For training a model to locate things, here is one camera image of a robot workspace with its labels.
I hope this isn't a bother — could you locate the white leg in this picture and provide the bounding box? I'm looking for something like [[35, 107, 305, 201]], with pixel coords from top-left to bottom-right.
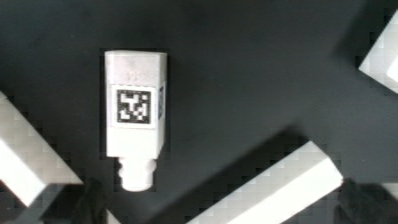
[[104, 50, 166, 192]]

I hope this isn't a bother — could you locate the white square tabletop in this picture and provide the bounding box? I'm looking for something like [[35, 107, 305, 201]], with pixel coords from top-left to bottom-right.
[[358, 11, 398, 94]]

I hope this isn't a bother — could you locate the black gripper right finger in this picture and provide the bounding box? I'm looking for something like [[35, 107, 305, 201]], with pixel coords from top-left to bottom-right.
[[335, 179, 398, 224]]

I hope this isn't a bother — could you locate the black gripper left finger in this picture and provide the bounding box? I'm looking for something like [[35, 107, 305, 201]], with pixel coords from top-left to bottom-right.
[[56, 179, 113, 224]]

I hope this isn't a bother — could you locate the white L-shaped obstacle wall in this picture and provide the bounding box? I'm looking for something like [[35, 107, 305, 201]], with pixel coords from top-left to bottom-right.
[[0, 93, 342, 224]]

